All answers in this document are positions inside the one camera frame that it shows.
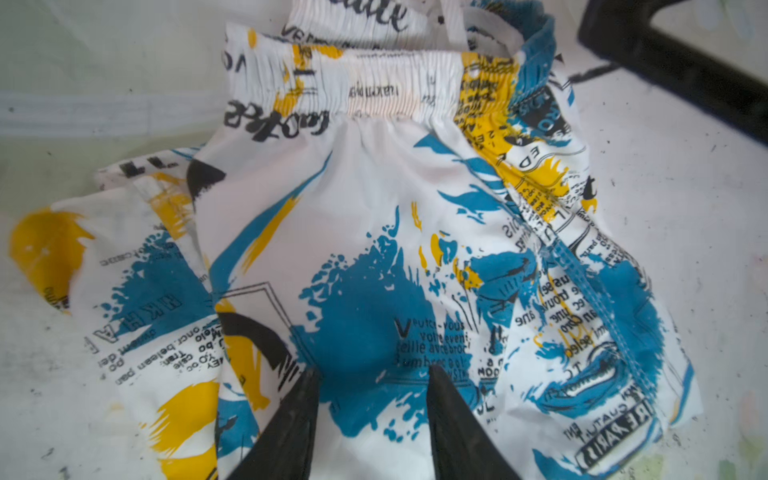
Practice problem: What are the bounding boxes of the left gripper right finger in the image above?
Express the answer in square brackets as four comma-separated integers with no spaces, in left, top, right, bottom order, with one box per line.
[427,365,520,480]

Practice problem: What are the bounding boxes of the printed white blue yellow shorts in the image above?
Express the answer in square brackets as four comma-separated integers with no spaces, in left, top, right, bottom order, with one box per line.
[9,1,702,479]

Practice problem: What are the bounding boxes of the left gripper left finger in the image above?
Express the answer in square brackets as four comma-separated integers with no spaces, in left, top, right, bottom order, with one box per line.
[229,369,320,480]

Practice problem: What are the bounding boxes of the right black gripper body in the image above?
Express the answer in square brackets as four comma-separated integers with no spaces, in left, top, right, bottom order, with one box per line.
[577,0,767,144]

